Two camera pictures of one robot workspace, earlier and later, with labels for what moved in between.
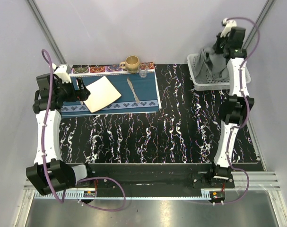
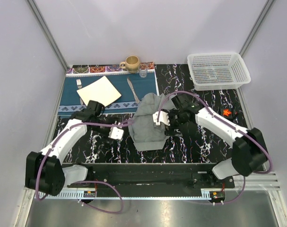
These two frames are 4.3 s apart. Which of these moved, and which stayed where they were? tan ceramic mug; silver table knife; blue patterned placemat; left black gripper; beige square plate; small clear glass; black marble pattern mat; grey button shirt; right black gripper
Moved: right black gripper; grey button shirt; left black gripper
Stayed: blue patterned placemat; beige square plate; black marble pattern mat; silver table knife; small clear glass; tan ceramic mug
